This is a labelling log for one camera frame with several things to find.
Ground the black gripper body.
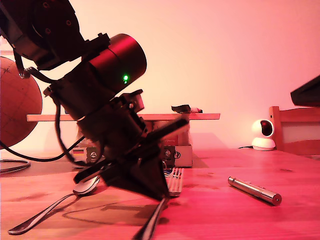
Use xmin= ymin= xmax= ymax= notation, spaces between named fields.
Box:
xmin=73 ymin=103 xmax=190 ymax=184

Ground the metallic fork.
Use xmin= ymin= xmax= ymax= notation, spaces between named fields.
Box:
xmin=131 ymin=166 xmax=185 ymax=240

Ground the tin can with pale label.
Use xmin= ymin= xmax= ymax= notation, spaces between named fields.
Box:
xmin=76 ymin=129 xmax=101 ymax=148

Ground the tin can with red label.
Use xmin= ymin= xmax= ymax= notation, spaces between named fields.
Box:
xmin=149 ymin=121 xmax=192 ymax=146

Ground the metallic spoon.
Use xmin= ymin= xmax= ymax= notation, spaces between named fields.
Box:
xmin=7 ymin=174 xmax=101 ymax=236

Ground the black crumpled wrapper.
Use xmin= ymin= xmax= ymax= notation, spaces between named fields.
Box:
xmin=170 ymin=103 xmax=192 ymax=114

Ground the wooden board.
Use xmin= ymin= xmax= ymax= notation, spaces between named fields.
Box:
xmin=26 ymin=113 xmax=221 ymax=123

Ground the silver metal laser pointer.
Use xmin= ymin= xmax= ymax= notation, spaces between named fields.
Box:
xmin=227 ymin=175 xmax=283 ymax=207

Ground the brown globe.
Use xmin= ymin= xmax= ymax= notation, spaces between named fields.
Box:
xmin=0 ymin=56 xmax=43 ymax=151

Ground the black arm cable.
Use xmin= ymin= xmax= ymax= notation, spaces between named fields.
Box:
xmin=53 ymin=99 xmax=87 ymax=167
xmin=13 ymin=51 xmax=55 ymax=83
xmin=0 ymin=138 xmax=86 ymax=163

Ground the metal globe stand ring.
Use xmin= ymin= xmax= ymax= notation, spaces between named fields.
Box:
xmin=0 ymin=158 xmax=32 ymax=174

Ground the white security camera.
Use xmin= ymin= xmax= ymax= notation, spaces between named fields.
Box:
xmin=250 ymin=118 xmax=277 ymax=151

